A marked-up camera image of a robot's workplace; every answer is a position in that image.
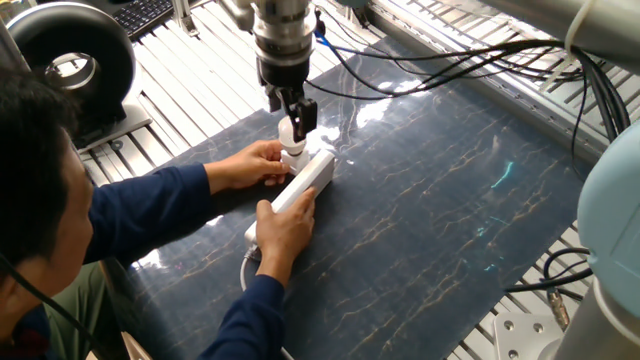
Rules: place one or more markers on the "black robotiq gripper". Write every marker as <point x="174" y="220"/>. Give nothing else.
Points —
<point x="284" y="72"/>

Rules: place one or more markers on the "white LED bulb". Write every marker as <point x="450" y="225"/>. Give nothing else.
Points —
<point x="287" y="135"/>

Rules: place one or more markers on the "white plug-in bulb holder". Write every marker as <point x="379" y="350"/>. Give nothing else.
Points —
<point x="295" y="162"/>

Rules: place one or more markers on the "white power strip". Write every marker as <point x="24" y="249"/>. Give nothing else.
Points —
<point x="305" y="180"/>

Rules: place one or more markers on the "navy sleeved left forearm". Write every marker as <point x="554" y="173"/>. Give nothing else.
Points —
<point x="150" y="212"/>

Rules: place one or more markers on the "navy sleeved right forearm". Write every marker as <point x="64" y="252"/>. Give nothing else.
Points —
<point x="245" y="322"/>

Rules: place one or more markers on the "person's left hand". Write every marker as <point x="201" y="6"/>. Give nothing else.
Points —
<point x="252" y="167"/>

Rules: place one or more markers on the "person's right hand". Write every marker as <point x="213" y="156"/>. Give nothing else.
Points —
<point x="285" y="232"/>

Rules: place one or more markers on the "dark marble pattern mat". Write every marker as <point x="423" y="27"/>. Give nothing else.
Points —
<point x="400" y="225"/>

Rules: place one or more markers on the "black computer keyboard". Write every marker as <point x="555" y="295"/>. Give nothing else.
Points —
<point x="142" y="15"/>

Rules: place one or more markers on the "slanted aluminium pole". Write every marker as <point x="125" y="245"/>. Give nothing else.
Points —
<point x="10" y="47"/>

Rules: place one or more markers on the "green trousered leg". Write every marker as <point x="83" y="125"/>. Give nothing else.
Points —
<point x="80" y="310"/>

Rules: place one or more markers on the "grey robot mounting plate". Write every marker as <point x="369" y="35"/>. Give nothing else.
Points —
<point x="525" y="335"/>

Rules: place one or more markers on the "short aluminium bracket post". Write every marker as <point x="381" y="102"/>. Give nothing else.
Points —
<point x="185" y="17"/>

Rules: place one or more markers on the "grey device base plate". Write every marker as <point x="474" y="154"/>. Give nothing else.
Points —
<point x="135" y="120"/>

